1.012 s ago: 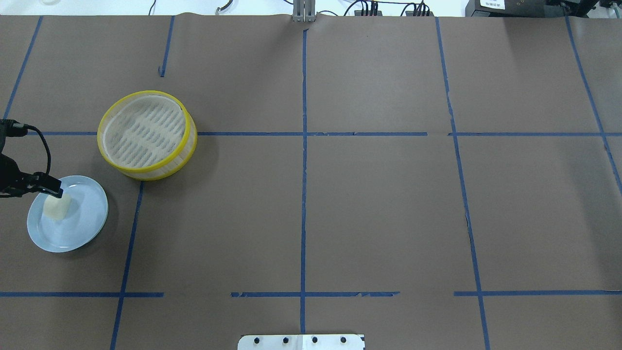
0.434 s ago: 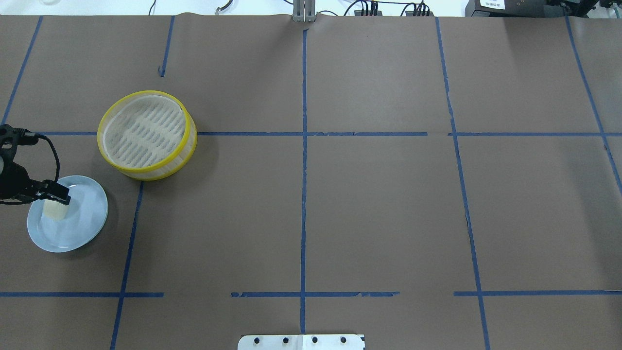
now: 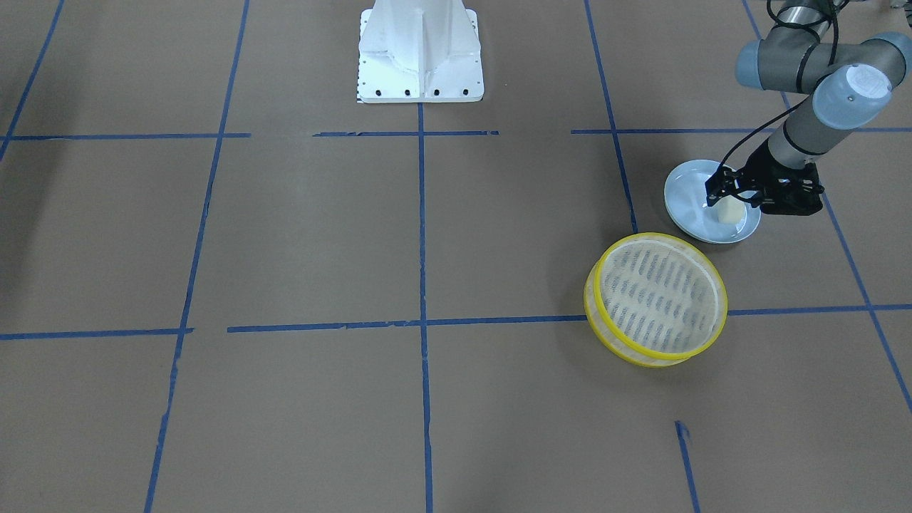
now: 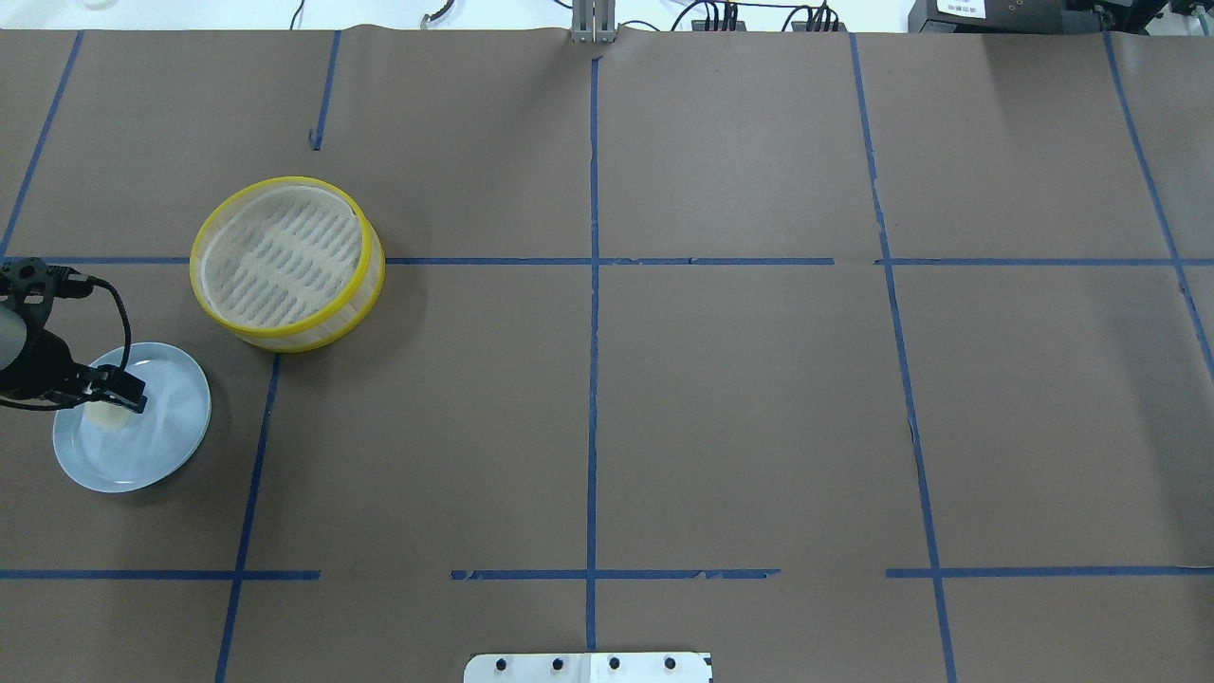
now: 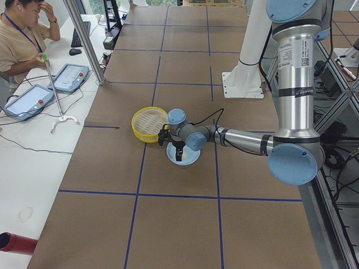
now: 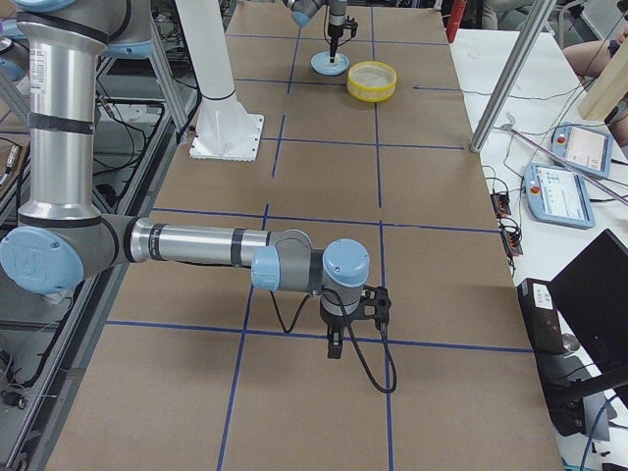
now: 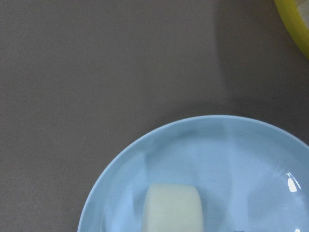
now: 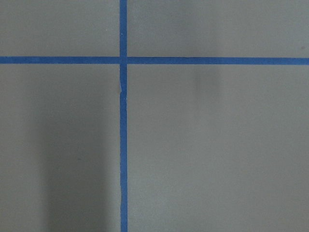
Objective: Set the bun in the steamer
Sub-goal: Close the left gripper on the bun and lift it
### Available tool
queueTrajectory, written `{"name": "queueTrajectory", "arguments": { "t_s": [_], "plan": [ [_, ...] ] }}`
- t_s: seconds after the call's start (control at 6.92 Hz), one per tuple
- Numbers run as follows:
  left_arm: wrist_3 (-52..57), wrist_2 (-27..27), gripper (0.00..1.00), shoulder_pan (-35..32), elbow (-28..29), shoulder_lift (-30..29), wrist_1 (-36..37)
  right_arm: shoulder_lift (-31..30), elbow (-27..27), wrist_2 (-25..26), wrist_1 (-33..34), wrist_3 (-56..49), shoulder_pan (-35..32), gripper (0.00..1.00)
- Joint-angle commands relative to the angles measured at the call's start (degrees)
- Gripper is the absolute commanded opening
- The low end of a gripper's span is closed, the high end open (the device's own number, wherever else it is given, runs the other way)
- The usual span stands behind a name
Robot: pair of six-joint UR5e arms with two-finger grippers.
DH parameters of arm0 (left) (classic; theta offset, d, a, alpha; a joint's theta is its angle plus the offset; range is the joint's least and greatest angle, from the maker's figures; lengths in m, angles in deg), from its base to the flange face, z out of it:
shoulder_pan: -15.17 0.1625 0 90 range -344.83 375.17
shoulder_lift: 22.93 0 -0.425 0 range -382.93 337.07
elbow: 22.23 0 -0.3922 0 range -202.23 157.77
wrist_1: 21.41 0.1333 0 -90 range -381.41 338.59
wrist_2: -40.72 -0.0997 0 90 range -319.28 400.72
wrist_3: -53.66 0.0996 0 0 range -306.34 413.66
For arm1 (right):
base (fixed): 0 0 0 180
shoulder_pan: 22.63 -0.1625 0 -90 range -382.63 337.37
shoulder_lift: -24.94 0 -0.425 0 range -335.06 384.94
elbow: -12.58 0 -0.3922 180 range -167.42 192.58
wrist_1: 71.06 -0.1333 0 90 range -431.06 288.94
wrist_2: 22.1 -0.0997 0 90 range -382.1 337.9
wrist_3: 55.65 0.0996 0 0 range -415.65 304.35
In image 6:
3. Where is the far orange circuit board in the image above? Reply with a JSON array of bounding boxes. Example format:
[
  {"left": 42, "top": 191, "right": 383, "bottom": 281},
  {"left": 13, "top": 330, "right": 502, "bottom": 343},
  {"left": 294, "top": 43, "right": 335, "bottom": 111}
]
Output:
[{"left": 490, "top": 191, "right": 511, "bottom": 219}]

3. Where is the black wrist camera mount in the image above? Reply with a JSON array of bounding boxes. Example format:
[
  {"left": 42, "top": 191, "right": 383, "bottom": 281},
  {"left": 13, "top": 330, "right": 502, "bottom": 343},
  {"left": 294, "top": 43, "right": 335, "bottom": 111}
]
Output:
[
  {"left": 352, "top": 286, "right": 392, "bottom": 333},
  {"left": 344, "top": 16, "right": 358, "bottom": 39}
]

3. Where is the aluminium frame post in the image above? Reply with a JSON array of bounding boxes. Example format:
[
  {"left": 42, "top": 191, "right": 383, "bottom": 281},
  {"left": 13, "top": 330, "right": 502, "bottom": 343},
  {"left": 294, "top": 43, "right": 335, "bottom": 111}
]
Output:
[{"left": 470, "top": 0, "right": 556, "bottom": 153}]

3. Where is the brown paper table cover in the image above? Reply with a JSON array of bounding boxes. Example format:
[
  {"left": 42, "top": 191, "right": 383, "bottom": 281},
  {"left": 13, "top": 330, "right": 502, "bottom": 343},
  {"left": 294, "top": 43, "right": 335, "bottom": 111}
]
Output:
[{"left": 47, "top": 3, "right": 561, "bottom": 470}]

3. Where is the near orange circuit board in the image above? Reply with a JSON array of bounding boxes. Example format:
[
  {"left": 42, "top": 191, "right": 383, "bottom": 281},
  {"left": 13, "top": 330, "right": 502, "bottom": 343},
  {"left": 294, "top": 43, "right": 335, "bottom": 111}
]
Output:
[{"left": 499, "top": 226, "right": 523, "bottom": 258}]

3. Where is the teach pendant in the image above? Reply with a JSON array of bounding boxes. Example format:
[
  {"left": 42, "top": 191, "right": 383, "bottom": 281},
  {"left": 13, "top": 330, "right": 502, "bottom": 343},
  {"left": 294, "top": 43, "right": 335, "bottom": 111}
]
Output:
[
  {"left": 524, "top": 163, "right": 596, "bottom": 229},
  {"left": 550, "top": 123, "right": 613, "bottom": 178}
]

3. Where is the light blue plate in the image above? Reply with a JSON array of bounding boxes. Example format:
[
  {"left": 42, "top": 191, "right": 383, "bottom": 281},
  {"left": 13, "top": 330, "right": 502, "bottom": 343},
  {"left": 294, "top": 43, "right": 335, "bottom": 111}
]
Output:
[{"left": 310, "top": 51, "right": 350, "bottom": 77}]

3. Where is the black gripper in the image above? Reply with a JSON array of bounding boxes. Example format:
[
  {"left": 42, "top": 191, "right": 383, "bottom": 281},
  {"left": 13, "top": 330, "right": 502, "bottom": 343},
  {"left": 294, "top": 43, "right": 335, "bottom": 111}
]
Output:
[
  {"left": 329, "top": 24, "right": 343, "bottom": 64},
  {"left": 321, "top": 310, "right": 353, "bottom": 359}
]

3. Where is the red fire extinguisher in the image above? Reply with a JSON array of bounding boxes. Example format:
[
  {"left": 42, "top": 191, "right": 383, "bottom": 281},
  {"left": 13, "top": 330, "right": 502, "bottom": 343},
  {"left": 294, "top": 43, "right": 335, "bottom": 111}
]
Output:
[{"left": 445, "top": 0, "right": 467, "bottom": 44}]

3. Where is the white pedestal column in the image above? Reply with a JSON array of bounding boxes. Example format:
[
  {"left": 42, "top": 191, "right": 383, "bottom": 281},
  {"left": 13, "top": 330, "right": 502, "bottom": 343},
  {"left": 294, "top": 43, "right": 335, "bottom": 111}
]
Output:
[{"left": 176, "top": 0, "right": 264, "bottom": 162}]

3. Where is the wooden beam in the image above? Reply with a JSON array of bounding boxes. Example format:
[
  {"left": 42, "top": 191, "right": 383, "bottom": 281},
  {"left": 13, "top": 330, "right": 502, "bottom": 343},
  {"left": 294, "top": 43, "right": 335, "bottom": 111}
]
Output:
[{"left": 578, "top": 41, "right": 627, "bottom": 121}]

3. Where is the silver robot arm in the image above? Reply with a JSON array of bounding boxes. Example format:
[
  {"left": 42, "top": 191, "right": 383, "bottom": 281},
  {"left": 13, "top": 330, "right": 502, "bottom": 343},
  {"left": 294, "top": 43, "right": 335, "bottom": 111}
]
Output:
[
  {"left": 1, "top": 1, "right": 375, "bottom": 358},
  {"left": 283, "top": 0, "right": 347, "bottom": 64}
]

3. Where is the near teach pendant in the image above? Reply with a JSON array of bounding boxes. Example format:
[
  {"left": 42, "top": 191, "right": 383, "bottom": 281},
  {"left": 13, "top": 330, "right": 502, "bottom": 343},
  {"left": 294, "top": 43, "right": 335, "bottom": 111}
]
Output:
[{"left": 524, "top": 163, "right": 596, "bottom": 229}]

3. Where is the black laptop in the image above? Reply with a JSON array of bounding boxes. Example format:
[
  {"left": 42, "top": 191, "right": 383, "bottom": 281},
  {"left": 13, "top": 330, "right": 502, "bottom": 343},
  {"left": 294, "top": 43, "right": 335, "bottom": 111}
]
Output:
[{"left": 517, "top": 229, "right": 627, "bottom": 437}]

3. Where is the far teach pendant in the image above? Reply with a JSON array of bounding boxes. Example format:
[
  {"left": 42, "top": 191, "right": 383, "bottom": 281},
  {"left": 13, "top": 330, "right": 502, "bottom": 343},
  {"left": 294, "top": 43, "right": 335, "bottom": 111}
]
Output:
[{"left": 550, "top": 123, "right": 613, "bottom": 178}]

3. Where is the orange circuit board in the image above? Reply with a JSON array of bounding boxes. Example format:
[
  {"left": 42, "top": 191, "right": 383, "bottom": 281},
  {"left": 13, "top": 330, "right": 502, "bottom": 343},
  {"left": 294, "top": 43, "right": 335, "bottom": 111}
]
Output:
[
  {"left": 499, "top": 226, "right": 523, "bottom": 258},
  {"left": 490, "top": 191, "right": 511, "bottom": 219}
]

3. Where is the seated person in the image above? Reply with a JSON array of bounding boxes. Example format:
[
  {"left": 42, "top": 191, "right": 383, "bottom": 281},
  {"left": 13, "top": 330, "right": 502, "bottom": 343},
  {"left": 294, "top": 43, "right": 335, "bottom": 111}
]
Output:
[{"left": 562, "top": 34, "right": 627, "bottom": 82}]

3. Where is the black camera cable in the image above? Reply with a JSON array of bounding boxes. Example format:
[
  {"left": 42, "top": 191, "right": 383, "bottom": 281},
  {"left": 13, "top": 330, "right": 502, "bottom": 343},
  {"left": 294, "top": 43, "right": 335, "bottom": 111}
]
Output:
[
  {"left": 269, "top": 287, "right": 397, "bottom": 394},
  {"left": 322, "top": 4, "right": 358, "bottom": 49}
]

